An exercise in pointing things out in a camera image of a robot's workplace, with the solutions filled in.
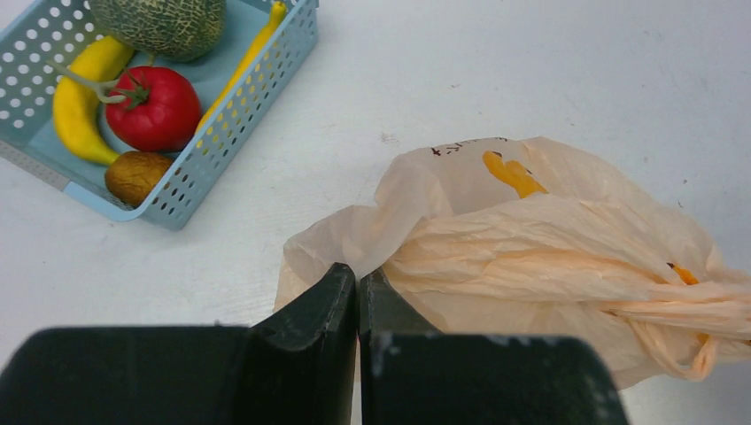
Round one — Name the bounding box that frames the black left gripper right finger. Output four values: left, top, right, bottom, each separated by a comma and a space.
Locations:
359, 270, 628, 425

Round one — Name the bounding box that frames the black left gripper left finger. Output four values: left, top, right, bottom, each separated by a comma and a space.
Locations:
1, 264, 357, 424

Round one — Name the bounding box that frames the orange translucent plastic bag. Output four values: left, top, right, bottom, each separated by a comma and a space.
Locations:
275, 137, 750, 389

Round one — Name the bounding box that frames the brown fake kiwi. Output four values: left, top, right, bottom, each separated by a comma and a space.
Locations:
105, 151, 174, 207

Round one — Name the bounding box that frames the red fake tomato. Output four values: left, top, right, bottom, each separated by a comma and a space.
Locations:
105, 66, 203, 152

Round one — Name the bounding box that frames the yellow fake banana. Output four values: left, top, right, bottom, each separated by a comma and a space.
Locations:
50, 35, 135, 166

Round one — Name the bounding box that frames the green netted melon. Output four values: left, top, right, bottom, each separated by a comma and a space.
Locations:
89, 0, 227, 63

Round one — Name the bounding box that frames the thin yellow chili pepper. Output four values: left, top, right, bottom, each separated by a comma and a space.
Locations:
197, 1, 289, 130

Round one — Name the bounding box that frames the light blue perforated basket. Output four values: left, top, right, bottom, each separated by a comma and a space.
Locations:
1, 1, 318, 230

